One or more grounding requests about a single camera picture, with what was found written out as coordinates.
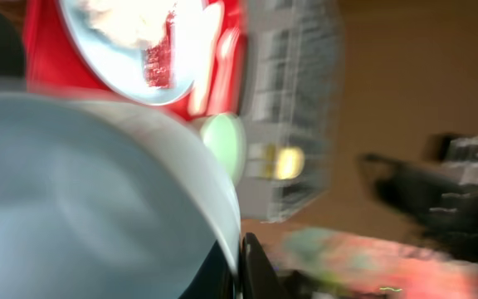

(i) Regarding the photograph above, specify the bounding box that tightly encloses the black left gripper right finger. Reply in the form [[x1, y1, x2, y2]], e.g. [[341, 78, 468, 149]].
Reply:
[[241, 233, 290, 299]]

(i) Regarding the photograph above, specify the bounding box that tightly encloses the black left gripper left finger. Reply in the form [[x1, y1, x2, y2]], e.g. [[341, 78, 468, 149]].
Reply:
[[179, 243, 235, 299]]

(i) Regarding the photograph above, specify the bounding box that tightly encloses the small light blue bowl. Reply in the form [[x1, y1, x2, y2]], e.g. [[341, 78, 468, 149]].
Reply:
[[0, 92, 241, 299]]

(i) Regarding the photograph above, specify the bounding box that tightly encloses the red ketchup packet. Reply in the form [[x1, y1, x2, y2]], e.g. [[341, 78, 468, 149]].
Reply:
[[144, 10, 176, 89]]

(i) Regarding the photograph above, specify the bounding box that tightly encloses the white napkin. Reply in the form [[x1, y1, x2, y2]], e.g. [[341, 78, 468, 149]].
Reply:
[[78, 0, 176, 49]]

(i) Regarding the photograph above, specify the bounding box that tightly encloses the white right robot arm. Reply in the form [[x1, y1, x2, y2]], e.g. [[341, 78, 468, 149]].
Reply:
[[241, 133, 478, 298]]

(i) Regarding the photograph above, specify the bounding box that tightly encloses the grey dishwasher rack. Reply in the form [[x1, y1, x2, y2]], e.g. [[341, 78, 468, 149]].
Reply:
[[237, 0, 344, 222]]

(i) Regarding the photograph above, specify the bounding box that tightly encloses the yellow cup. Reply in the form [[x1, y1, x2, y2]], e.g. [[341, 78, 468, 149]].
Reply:
[[272, 146, 305, 180]]

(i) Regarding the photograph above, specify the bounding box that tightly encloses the mint green bowl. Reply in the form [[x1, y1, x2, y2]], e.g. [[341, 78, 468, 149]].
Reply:
[[199, 113, 246, 185]]

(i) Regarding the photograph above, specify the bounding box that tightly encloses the pink plastic fork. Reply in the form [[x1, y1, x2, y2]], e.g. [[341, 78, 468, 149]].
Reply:
[[207, 27, 240, 115]]

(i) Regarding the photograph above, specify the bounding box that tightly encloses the light blue plate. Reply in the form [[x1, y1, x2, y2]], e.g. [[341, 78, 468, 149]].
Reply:
[[58, 0, 207, 105]]

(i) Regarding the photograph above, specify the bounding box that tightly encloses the white plastic spoon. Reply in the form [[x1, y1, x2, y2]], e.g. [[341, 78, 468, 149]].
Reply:
[[188, 1, 224, 115]]

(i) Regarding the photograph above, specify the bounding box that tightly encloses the red serving tray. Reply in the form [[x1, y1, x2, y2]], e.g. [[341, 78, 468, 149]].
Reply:
[[23, 0, 247, 120]]

